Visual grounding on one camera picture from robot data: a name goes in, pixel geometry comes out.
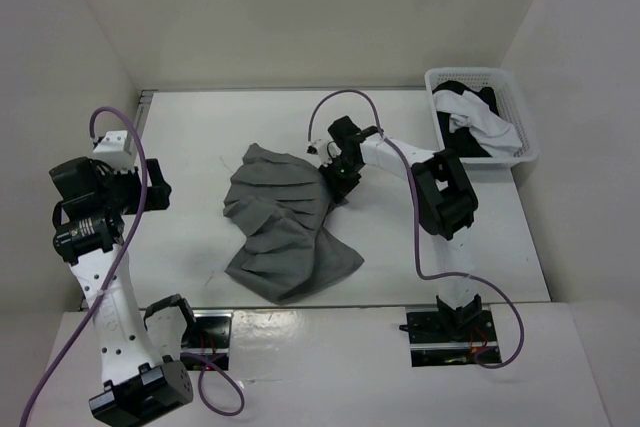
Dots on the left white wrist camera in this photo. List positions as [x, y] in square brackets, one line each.
[116, 149]

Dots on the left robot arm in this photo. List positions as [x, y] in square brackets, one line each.
[142, 375]

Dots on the white plastic laundry basket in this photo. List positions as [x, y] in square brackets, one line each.
[510, 103]

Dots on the grey pleated skirt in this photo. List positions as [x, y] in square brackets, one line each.
[280, 203]

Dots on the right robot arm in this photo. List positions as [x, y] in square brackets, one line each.
[443, 203]

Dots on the black skirt in basket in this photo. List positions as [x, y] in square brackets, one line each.
[462, 141]

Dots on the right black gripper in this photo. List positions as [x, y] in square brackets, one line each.
[340, 188]

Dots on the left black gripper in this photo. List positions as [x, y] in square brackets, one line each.
[157, 195]

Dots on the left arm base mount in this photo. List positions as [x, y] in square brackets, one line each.
[211, 337]

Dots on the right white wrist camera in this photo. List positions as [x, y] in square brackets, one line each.
[325, 151]

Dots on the white skirt in basket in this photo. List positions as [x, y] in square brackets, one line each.
[497, 136]

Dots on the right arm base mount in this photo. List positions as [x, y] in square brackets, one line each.
[430, 345]

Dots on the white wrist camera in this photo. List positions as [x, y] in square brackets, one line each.
[325, 151]
[116, 149]

